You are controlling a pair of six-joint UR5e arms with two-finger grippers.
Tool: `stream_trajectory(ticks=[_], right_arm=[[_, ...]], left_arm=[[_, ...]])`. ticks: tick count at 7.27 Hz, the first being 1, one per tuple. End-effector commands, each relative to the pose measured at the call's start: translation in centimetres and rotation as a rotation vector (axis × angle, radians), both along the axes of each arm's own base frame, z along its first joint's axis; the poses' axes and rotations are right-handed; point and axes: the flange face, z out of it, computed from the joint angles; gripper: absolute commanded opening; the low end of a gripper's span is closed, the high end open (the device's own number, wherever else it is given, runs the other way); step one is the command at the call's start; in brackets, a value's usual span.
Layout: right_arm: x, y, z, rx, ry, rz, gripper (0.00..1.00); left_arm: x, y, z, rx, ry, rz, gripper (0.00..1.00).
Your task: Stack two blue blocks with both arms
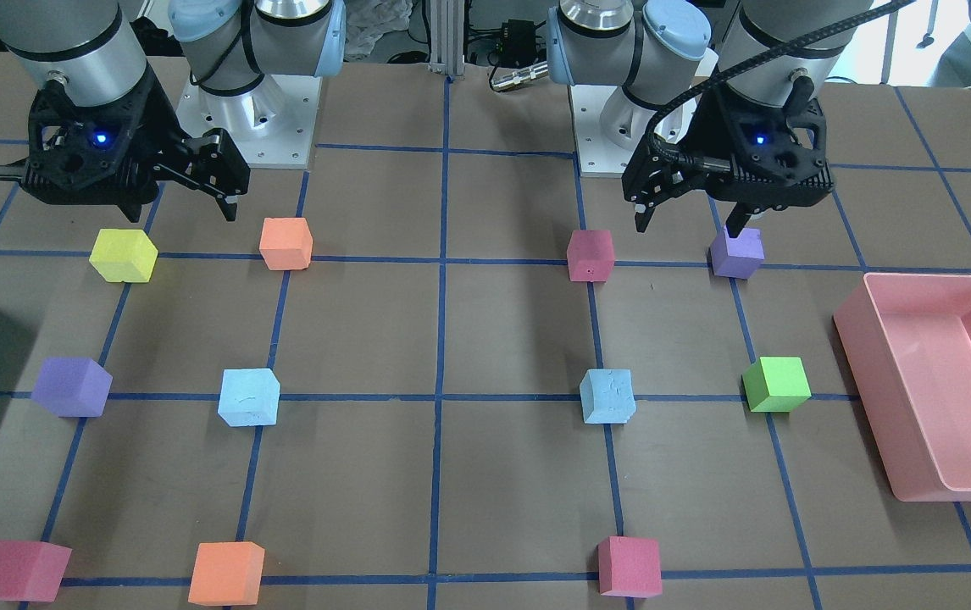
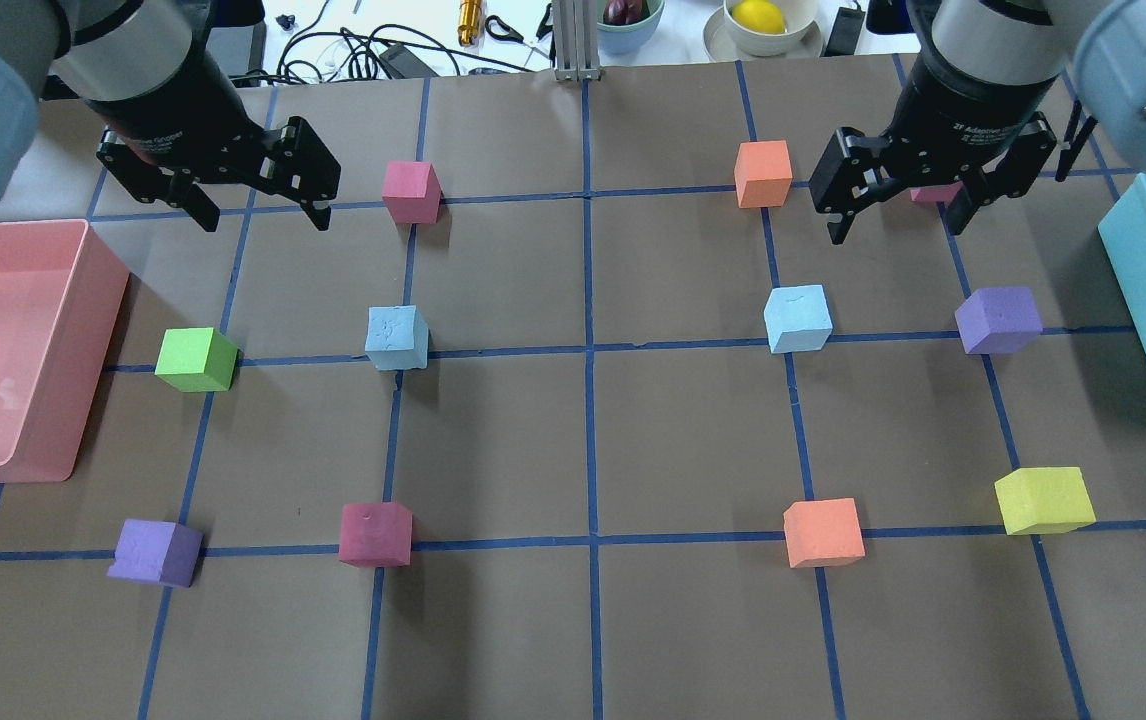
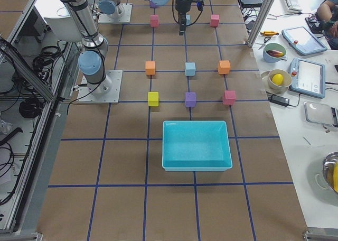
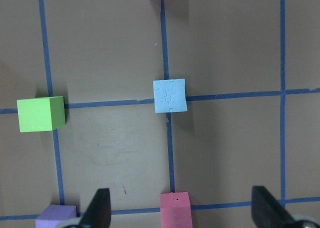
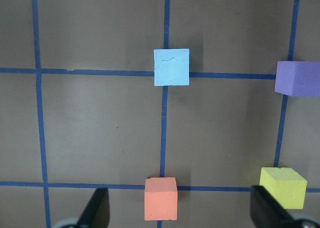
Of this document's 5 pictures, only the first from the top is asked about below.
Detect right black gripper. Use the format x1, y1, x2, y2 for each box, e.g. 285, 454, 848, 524
0, 69, 252, 223

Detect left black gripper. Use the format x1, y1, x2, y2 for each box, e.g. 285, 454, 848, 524
622, 73, 835, 238

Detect light blue block arm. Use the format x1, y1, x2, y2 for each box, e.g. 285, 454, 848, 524
217, 368, 280, 426
580, 369, 636, 424

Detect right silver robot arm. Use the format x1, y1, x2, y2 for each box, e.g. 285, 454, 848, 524
0, 1, 347, 223

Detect purple foam block far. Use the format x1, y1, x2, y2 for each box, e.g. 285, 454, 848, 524
709, 225, 765, 280

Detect purple foam block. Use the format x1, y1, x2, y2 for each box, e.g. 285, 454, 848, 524
709, 225, 765, 280
30, 357, 113, 418

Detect orange foam block far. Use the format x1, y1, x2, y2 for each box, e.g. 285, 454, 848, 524
258, 217, 313, 271

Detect orange foam block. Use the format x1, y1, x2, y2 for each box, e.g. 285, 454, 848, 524
187, 541, 265, 607
258, 217, 313, 271

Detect magenta foam block far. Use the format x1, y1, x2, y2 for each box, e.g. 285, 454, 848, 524
566, 230, 616, 283

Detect magenta foam block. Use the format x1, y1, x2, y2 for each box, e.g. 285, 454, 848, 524
0, 540, 72, 602
596, 535, 663, 599
566, 230, 616, 283

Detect yellow foam block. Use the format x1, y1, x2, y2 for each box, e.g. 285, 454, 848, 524
89, 228, 158, 283

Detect green foam block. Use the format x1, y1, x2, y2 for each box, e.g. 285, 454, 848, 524
741, 356, 813, 413

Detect silver cylinder connector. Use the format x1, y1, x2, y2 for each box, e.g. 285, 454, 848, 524
488, 61, 550, 93

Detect black power adapter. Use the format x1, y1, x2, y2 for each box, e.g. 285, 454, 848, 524
496, 19, 545, 67

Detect purple foam block near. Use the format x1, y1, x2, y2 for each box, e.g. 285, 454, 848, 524
30, 357, 113, 418

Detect pink plastic bin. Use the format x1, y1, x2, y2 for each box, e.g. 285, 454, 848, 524
834, 273, 971, 502

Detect orange foam block near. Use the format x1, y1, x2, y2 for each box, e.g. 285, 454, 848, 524
187, 541, 265, 607

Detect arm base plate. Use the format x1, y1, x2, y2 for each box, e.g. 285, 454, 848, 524
569, 85, 655, 178
176, 75, 325, 169

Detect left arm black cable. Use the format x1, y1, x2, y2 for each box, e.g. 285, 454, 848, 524
652, 0, 914, 175

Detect aluminium frame post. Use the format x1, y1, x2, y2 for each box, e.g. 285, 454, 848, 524
424, 0, 466, 81

